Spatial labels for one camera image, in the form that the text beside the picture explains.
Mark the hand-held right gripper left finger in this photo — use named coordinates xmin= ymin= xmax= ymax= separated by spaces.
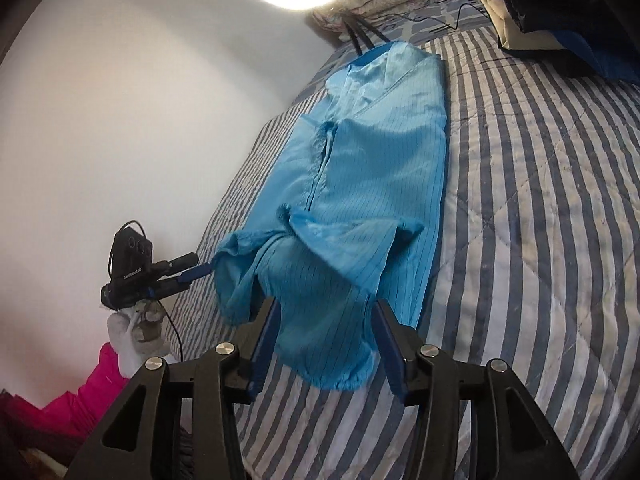
xmin=65 ymin=297 xmax=281 ymax=480

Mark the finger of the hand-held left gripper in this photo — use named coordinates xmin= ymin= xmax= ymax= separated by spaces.
xmin=147 ymin=277 xmax=194 ymax=298
xmin=152 ymin=252 xmax=214 ymax=282

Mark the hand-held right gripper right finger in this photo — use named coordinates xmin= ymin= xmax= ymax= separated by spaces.
xmin=372 ymin=299 xmax=582 ymax=480

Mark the light blue striped garment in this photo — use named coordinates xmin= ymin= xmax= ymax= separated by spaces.
xmin=209 ymin=42 xmax=449 ymax=394

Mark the person's left forearm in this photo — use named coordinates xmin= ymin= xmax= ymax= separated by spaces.
xmin=42 ymin=342 xmax=137 ymax=437

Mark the person's left hand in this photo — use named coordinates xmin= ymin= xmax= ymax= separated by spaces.
xmin=107 ymin=297 xmax=172 ymax=380

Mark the blue white striped quilt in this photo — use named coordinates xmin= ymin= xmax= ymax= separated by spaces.
xmin=165 ymin=0 xmax=640 ymax=480

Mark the dark red garment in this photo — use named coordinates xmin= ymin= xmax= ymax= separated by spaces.
xmin=0 ymin=387 xmax=96 ymax=480

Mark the black light stand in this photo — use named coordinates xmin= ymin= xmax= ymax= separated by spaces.
xmin=339 ymin=12 xmax=394 ymax=57

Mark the dark cloth pile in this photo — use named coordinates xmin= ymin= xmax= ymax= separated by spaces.
xmin=444 ymin=0 xmax=640 ymax=85

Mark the thin black cable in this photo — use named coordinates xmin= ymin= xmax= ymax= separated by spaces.
xmin=385 ymin=2 xmax=490 ymax=32

